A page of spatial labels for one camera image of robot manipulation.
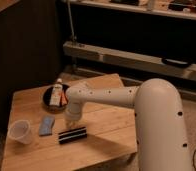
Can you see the white tube on plate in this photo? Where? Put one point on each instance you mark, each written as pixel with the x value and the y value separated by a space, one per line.
pixel 56 93

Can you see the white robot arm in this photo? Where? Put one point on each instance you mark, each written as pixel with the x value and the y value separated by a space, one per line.
pixel 159 119

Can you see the black round plate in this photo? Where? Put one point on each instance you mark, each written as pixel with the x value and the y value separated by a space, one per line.
pixel 46 102

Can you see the black whiteboard eraser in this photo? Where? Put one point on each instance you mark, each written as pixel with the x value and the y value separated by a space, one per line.
pixel 72 135

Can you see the clear plastic cup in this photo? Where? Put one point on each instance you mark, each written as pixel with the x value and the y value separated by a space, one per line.
pixel 20 131

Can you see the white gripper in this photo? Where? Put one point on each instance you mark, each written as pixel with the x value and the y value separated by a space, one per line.
pixel 71 123

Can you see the metal vertical pole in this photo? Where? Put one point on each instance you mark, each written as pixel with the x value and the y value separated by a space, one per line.
pixel 73 37

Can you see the blue sponge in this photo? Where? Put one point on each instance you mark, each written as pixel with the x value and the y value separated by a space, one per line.
pixel 46 125

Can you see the black handle on shelf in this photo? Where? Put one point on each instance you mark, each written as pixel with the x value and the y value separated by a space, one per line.
pixel 174 63

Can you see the wooden shelf unit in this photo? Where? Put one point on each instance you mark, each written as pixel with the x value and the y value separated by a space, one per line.
pixel 133 37

